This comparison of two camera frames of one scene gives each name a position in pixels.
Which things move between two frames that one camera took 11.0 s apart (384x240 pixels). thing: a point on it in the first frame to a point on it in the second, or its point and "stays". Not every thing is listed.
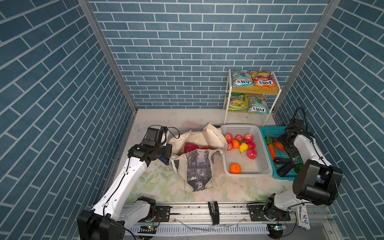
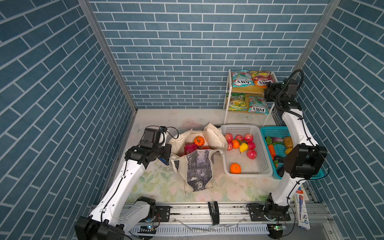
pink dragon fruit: x=189 y=146 stays
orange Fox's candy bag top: x=264 y=79 stays
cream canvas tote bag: x=196 y=169 stays
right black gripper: x=291 y=152 to x=271 y=86
